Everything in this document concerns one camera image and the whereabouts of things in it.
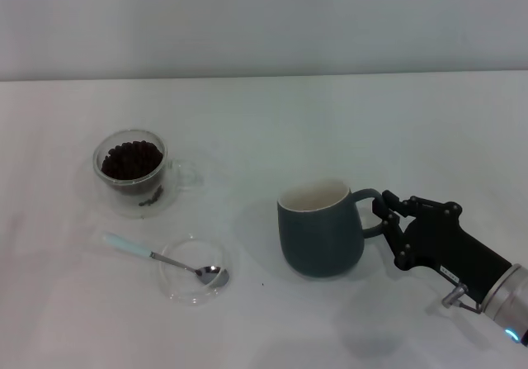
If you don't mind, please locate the silver right wrist cable plug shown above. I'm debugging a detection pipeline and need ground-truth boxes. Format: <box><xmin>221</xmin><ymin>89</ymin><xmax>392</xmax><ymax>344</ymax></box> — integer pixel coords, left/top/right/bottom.
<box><xmin>441</xmin><ymin>283</ymin><xmax>484</xmax><ymax>315</ymax></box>

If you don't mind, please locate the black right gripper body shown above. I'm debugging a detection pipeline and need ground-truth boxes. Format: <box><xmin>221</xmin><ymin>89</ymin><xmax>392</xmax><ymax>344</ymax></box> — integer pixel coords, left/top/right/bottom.
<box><xmin>395</xmin><ymin>206</ymin><xmax>515</xmax><ymax>303</ymax></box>

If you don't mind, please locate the clear glass cup with handle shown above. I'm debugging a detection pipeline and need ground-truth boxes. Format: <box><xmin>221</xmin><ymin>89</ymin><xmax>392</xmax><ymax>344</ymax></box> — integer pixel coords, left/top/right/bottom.
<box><xmin>92</xmin><ymin>128</ymin><xmax>204</xmax><ymax>220</ymax></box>

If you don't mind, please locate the blue handled metal spoon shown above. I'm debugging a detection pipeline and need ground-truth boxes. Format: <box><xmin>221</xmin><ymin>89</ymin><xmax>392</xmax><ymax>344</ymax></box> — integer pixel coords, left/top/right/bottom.
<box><xmin>103</xmin><ymin>232</ymin><xmax>230</xmax><ymax>287</ymax></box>

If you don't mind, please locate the clear glass saucer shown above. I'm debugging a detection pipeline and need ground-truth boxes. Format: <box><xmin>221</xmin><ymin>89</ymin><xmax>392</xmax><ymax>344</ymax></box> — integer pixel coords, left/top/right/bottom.
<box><xmin>158</xmin><ymin>232</ymin><xmax>232</xmax><ymax>307</ymax></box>

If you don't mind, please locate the pile of coffee beans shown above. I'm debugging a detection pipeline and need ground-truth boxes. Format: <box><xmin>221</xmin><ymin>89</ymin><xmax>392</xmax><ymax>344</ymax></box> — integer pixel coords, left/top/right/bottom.
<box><xmin>101</xmin><ymin>140</ymin><xmax>163</xmax><ymax>180</ymax></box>

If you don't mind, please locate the dark teal ceramic mug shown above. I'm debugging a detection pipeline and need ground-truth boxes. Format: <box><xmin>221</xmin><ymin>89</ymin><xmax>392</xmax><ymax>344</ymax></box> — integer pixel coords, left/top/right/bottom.
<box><xmin>276</xmin><ymin>177</ymin><xmax>384</xmax><ymax>280</ymax></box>

